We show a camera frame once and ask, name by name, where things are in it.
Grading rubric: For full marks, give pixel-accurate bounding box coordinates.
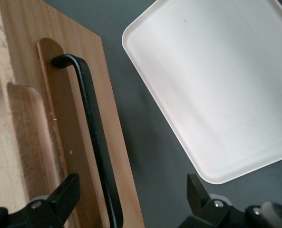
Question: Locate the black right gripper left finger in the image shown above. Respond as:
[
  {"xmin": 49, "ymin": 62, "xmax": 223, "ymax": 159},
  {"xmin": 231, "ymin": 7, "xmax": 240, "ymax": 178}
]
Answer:
[{"xmin": 0, "ymin": 173, "xmax": 81, "ymax": 228}]

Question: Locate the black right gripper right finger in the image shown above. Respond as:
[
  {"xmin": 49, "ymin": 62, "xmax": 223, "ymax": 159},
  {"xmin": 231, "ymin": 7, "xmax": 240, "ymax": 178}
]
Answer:
[{"xmin": 178, "ymin": 173, "xmax": 282, "ymax": 228}]

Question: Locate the light wooden drawer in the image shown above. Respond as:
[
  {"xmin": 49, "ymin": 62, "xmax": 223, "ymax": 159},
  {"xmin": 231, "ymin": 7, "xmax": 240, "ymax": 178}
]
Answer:
[{"xmin": 0, "ymin": 0, "xmax": 146, "ymax": 228}]

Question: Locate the black metal drawer handle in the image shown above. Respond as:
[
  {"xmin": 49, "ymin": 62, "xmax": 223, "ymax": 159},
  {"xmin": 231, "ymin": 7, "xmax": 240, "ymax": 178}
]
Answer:
[{"xmin": 50, "ymin": 54, "xmax": 125, "ymax": 228}]

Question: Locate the beige plastic tray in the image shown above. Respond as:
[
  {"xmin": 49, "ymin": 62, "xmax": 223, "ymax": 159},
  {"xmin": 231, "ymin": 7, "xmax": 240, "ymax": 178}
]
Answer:
[{"xmin": 121, "ymin": 0, "xmax": 282, "ymax": 185}]

